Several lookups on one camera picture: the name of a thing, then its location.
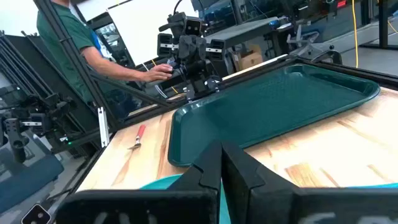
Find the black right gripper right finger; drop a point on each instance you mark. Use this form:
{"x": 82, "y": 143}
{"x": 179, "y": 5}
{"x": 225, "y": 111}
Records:
{"x": 311, "y": 208}

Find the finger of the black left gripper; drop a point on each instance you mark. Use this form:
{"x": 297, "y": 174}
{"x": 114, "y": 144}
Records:
{"x": 215, "y": 51}
{"x": 164, "y": 45}

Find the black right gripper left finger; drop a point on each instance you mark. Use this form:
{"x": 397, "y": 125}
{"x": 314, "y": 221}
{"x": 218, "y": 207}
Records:
{"x": 140, "y": 208}

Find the teal round plate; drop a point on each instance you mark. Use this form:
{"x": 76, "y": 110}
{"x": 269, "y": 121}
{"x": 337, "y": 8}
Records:
{"x": 161, "y": 184}

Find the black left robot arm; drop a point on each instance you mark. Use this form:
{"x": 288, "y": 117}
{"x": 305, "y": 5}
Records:
{"x": 194, "y": 73}

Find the neighbouring rig black robot arm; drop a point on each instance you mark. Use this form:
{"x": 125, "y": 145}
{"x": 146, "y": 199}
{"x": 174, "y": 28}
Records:
{"x": 37, "y": 121}

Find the dark green plastic tray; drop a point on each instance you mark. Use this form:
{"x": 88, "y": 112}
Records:
{"x": 264, "y": 109}

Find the person's hand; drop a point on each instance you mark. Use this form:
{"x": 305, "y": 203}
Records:
{"x": 160, "y": 72}

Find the white board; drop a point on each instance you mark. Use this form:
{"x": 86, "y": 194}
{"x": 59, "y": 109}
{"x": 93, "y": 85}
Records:
{"x": 140, "y": 28}

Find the grey work table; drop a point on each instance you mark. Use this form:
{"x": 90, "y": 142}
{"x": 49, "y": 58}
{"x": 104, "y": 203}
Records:
{"x": 242, "y": 32}

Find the brown cardboard box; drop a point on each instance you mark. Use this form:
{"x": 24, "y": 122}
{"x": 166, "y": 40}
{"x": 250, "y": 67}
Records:
{"x": 250, "y": 59}

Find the white metal stand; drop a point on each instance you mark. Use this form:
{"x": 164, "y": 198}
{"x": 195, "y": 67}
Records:
{"x": 303, "y": 40}

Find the person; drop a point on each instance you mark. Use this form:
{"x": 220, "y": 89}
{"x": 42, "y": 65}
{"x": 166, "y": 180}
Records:
{"x": 71, "y": 40}

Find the black white-rimmed square device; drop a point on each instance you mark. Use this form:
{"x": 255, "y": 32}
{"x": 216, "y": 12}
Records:
{"x": 35, "y": 216}

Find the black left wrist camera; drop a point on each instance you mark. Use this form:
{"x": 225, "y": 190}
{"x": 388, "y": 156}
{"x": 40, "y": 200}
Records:
{"x": 192, "y": 26}

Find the silver metal bracket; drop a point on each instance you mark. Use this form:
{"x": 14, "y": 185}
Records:
{"x": 103, "y": 127}

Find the black stacked frame panels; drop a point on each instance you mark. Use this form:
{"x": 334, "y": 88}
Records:
{"x": 18, "y": 62}

